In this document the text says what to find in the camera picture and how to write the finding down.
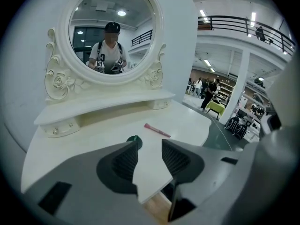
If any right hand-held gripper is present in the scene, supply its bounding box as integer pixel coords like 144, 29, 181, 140
259, 112, 282, 138

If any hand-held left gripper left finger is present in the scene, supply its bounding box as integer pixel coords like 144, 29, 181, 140
22, 140, 165, 225

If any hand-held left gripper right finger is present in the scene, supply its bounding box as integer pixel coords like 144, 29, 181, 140
161, 139, 246, 223

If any pink pencil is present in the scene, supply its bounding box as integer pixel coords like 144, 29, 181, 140
143, 122, 171, 138

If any dark green round compact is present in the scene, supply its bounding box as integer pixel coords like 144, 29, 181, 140
126, 135, 143, 150

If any white ornate dressing table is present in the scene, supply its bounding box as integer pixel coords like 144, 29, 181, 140
21, 91, 213, 205

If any small white drawer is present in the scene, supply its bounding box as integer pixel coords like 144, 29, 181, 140
152, 98, 174, 111
40, 117, 82, 138

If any black white striped cushion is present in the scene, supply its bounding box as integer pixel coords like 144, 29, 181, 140
224, 116, 248, 140

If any person's white shirt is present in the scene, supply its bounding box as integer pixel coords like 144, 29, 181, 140
267, 55, 300, 131

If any white shelving unit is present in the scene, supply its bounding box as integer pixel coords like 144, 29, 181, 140
217, 81, 235, 103

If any black balcony railing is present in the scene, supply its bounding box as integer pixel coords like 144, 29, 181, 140
198, 15, 296, 56

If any oval mirror, white frame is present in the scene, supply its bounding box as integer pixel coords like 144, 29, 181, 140
44, 0, 167, 103

